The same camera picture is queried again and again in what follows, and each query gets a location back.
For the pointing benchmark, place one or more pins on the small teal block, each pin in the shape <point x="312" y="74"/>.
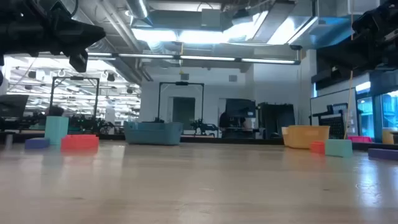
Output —
<point x="339" y="148"/>

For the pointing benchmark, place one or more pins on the black computer monitor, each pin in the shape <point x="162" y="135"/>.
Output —
<point x="14" y="105"/>
<point x="241" y="108"/>

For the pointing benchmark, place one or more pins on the grey metal post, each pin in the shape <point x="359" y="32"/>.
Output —
<point x="8" y="141"/>

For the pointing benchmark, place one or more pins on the orange studded block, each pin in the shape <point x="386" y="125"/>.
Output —
<point x="317" y="147"/>
<point x="80" y="142"/>

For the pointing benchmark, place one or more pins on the rectangular metal duct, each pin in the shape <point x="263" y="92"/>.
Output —
<point x="329" y="31"/>

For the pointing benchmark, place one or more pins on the long ceiling light bar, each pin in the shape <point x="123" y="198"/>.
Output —
<point x="205" y="58"/>

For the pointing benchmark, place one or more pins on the round silver duct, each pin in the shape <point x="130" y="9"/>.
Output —
<point x="136" y="7"/>

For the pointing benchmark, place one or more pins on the black background robot arm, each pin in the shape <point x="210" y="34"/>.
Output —
<point x="203" y="126"/>

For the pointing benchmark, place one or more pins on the black frame robot station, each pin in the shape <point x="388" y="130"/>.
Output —
<point x="182" y="83"/>
<point x="76" y="78"/>

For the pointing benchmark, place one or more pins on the black pegboard rack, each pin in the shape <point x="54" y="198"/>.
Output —
<point x="337" y="124"/>

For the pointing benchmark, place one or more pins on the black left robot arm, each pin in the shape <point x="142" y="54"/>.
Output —
<point x="12" y="28"/>

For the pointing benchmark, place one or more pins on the person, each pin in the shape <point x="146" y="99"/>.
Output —
<point x="224" y="119"/>
<point x="56" y="111"/>

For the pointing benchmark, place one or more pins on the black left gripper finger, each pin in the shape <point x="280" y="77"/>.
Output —
<point x="87" y="35"/>

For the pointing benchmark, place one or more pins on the yellow container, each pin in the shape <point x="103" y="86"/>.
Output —
<point x="387" y="137"/>

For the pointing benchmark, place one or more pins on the whiteboard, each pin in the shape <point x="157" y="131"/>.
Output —
<point x="323" y="101"/>

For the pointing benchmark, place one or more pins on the pink bin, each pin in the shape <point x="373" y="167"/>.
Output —
<point x="359" y="139"/>

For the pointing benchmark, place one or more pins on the yellow plastic bin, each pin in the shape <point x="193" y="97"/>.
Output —
<point x="306" y="137"/>

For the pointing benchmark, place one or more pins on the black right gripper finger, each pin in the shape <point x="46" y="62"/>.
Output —
<point x="368" y="23"/>

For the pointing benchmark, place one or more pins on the grey door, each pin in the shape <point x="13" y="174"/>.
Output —
<point x="183" y="112"/>

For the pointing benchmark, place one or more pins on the purple block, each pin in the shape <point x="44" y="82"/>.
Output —
<point x="37" y="143"/>
<point x="384" y="154"/>

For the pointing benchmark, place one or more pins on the teal plastic bin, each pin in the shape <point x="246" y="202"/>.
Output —
<point x="154" y="135"/>

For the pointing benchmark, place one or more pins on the grey ceiling box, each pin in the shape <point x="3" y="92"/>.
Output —
<point x="211" y="18"/>

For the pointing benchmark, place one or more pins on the large teal block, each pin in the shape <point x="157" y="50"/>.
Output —
<point x="56" y="129"/>

